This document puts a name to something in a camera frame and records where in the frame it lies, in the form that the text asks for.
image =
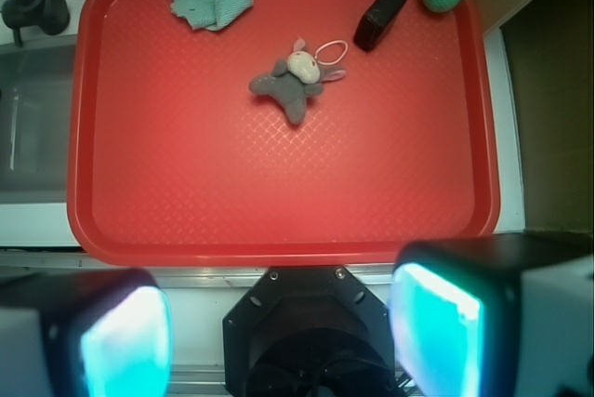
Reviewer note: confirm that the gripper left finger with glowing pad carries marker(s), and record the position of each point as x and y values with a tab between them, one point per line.
85	333

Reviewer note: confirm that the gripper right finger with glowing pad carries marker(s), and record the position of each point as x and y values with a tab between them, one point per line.
510	314

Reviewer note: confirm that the black box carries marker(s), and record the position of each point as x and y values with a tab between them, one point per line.
376	22

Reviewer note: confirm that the grey plastic sink basin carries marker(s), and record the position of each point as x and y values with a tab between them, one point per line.
36	99

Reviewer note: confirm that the brown cardboard panel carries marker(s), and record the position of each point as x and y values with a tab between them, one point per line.
549	48

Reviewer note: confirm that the grey plush donkey toy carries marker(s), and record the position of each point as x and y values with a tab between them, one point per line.
298	77

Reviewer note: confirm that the grey sink faucet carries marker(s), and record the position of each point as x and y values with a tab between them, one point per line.
52	17

